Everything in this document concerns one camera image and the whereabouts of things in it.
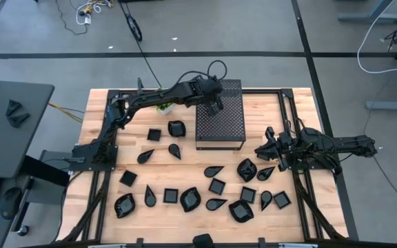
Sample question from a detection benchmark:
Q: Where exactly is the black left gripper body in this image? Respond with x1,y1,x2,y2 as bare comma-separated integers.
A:
198,77,224,104

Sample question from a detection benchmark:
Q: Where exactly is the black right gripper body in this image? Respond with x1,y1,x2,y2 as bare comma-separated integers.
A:
265,126,301,172

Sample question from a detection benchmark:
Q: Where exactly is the black leaf-shaped mini plate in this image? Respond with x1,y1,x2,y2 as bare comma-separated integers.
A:
114,192,136,219
167,120,187,138
179,187,202,213
236,158,258,183
228,199,255,223

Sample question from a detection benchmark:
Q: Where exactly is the black perforated metal shelf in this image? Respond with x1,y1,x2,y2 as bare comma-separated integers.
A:
194,79,247,152

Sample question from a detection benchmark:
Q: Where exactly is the green plant in white pot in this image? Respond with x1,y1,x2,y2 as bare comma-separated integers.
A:
154,101,178,116

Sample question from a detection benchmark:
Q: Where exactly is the black oval loop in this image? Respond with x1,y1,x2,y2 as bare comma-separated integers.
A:
126,14,143,43

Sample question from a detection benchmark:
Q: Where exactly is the grey desk foot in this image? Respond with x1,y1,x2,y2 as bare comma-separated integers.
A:
365,94,397,111
338,0,397,25

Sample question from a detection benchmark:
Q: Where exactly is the black desk leg bar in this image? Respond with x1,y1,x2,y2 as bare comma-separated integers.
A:
19,155,70,187

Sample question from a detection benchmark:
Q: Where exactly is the black angular object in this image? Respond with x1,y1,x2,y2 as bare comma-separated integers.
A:
7,112,30,129
5,99,23,117

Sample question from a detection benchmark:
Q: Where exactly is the dark grey desk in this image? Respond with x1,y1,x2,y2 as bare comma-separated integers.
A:
0,79,55,179

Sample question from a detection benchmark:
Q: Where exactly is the black computer mouse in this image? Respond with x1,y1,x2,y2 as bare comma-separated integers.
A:
0,187,23,220

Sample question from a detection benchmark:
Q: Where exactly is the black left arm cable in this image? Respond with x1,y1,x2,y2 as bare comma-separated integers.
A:
176,60,228,87

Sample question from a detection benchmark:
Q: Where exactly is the long black floor cable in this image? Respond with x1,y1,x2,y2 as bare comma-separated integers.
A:
118,0,163,90

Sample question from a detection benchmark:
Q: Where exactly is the white floor cable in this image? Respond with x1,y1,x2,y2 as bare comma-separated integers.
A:
356,0,397,75

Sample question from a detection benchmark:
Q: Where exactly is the white cable bundle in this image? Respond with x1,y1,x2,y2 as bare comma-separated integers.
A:
75,0,113,27

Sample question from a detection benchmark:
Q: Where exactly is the thin black floor cable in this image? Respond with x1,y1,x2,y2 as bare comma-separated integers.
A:
54,0,89,36

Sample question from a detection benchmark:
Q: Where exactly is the yellow floor cable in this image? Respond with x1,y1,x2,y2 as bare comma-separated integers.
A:
48,101,84,124

